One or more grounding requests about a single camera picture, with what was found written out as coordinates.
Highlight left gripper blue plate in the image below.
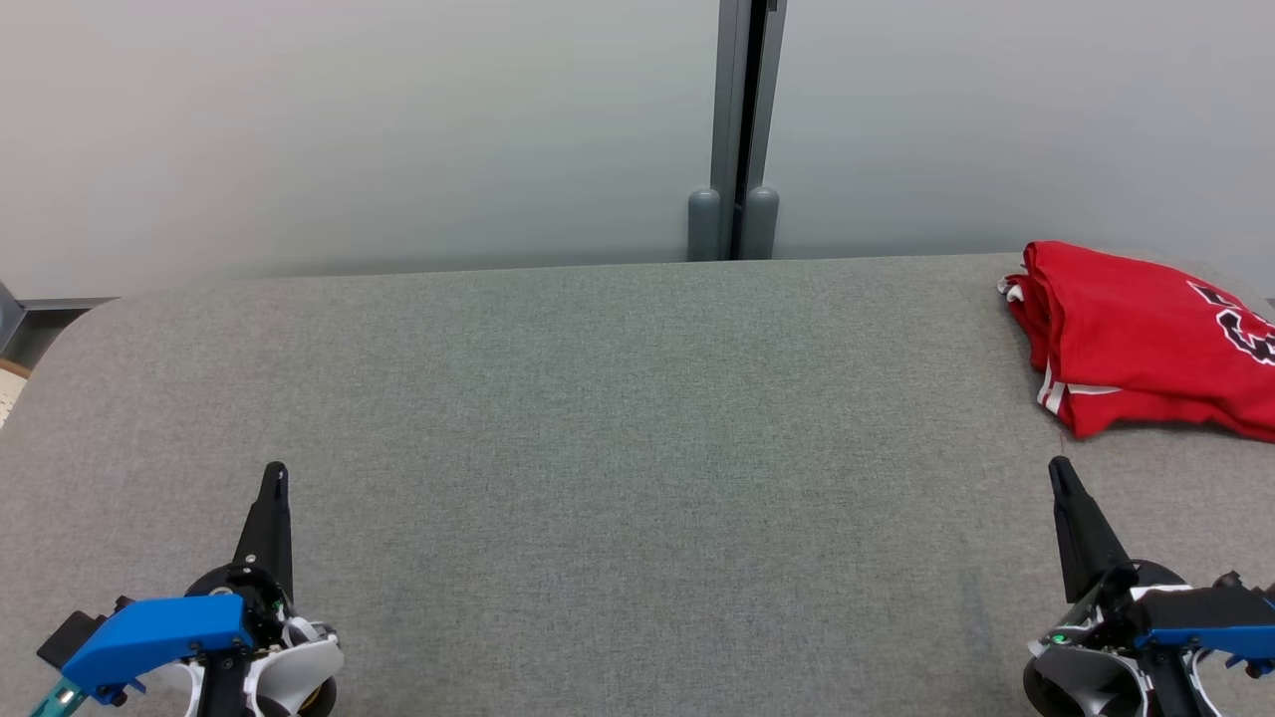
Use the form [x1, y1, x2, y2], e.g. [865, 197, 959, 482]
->
[60, 461, 300, 703]

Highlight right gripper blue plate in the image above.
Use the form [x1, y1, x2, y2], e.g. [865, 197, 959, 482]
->
[1026, 456, 1275, 658]

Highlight red jersey white sleeves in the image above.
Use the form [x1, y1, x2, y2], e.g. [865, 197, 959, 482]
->
[1021, 240, 1275, 444]

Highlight teal left camera connector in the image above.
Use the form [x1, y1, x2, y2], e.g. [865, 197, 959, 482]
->
[30, 677, 87, 717]

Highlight grey partition post with feet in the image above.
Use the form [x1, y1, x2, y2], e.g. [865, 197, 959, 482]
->
[687, 0, 789, 262]

